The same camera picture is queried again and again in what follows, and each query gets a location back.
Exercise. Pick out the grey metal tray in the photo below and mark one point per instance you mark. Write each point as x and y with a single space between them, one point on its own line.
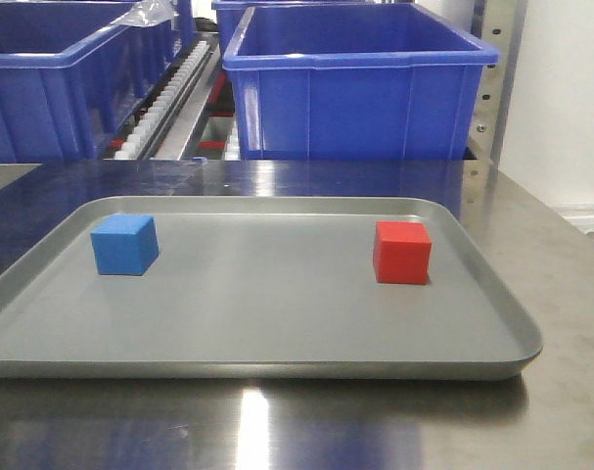
252 287

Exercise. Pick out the blue foam cube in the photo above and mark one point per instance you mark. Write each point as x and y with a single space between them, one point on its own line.
125 244

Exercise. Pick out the red foam cube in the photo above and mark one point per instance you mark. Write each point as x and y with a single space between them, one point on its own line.
402 252

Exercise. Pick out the blue plastic bin right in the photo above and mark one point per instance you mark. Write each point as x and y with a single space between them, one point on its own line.
353 82

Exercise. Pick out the clear plastic bag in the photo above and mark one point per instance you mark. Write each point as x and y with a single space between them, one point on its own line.
147 13

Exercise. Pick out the white roller conveyor rail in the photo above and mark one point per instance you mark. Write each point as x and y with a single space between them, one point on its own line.
147 134

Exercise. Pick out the blue plastic bin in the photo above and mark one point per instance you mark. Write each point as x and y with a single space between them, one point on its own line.
70 78
353 82

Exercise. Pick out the blue plastic bin left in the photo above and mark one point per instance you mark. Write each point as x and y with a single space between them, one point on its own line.
70 78

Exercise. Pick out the perforated metal shelf post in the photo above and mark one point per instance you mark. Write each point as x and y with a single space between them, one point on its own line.
500 23

